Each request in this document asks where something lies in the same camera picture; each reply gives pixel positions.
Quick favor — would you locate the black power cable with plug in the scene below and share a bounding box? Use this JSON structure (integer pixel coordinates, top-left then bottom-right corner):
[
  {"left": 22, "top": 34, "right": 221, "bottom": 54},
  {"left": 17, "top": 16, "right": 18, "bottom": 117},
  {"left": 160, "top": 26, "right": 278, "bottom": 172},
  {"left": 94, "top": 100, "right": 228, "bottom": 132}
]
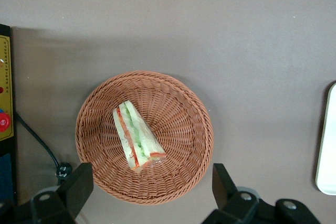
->
[{"left": 14, "top": 111, "right": 73, "bottom": 185}]

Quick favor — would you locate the round brown wicker basket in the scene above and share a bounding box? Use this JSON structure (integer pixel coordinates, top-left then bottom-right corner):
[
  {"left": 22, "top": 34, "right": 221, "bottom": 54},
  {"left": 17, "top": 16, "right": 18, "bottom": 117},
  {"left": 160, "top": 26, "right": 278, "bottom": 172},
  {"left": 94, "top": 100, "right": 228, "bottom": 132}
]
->
[{"left": 75, "top": 70, "right": 214, "bottom": 206}]

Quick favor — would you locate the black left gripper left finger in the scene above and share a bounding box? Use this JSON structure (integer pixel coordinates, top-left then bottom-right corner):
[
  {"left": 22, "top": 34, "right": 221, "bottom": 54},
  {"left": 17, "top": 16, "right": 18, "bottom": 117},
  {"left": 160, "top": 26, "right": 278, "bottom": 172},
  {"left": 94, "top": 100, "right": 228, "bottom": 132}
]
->
[{"left": 30, "top": 163, "right": 94, "bottom": 224}]

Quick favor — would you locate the triangular sandwich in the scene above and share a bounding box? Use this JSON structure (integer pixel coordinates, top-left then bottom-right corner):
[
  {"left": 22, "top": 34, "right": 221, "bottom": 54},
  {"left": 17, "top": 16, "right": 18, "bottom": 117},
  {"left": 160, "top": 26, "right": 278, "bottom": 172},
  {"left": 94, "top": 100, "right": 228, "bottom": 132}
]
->
[{"left": 112, "top": 100, "right": 167, "bottom": 170}]

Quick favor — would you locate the beige plastic tray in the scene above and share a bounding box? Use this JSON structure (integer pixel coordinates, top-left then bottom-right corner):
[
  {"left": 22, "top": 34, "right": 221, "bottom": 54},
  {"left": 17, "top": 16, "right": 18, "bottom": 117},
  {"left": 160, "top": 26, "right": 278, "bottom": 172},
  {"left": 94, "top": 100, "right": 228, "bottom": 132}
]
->
[{"left": 314, "top": 81, "right": 336, "bottom": 196}]

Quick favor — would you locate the black control box yellow panel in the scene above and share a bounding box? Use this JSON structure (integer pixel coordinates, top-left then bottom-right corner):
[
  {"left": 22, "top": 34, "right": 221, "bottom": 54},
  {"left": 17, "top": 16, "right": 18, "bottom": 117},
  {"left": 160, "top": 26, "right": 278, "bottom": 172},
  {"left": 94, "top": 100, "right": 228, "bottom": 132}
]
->
[{"left": 0, "top": 24, "right": 18, "bottom": 206}]

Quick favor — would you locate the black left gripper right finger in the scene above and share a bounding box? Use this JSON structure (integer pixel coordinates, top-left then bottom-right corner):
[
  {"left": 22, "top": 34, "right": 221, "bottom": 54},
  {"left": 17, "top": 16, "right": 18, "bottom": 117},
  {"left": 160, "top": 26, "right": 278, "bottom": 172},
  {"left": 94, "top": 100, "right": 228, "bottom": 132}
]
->
[{"left": 202, "top": 163, "right": 260, "bottom": 224}]

